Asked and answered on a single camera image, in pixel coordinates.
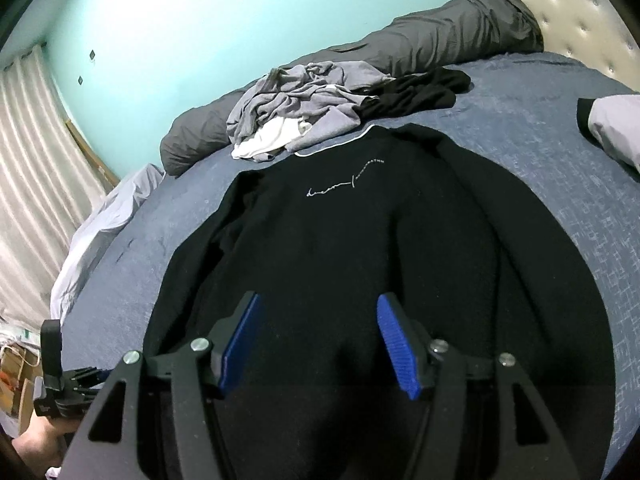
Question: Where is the crumpled black garment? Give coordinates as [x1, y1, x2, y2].
[357, 67, 472, 121]

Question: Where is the crumpled white garment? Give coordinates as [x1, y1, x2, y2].
[231, 117, 313, 162]

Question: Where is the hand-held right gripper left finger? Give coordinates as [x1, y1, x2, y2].
[62, 291, 263, 480]

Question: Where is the bed with blue sheet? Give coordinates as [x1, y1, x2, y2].
[50, 50, 640, 480]

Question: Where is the black sweater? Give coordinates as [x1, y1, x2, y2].
[142, 122, 616, 480]

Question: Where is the folded light grey garment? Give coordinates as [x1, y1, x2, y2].
[576, 94, 640, 181]

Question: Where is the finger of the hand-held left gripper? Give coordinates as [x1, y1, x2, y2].
[40, 319, 64, 387]

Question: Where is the crumpled grey garment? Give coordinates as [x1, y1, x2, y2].
[226, 62, 396, 161]

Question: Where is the person's left forearm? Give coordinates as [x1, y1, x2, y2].
[12, 415, 68, 478]

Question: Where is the wooden window frame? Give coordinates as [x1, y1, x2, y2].
[64, 117, 120, 187]

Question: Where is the white crumpled cloth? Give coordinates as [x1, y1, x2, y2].
[50, 164, 166, 321]

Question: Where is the brown paper bag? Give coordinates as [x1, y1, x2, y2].
[0, 330, 43, 431]

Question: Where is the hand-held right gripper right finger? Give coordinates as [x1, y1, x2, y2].
[376, 292, 576, 480]

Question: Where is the white tufted headboard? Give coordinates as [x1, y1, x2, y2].
[467, 0, 640, 96]

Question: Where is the striped beige curtain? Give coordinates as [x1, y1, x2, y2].
[0, 42, 121, 331]

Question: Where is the dark grey rolled duvet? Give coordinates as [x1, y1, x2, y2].
[160, 0, 546, 177]

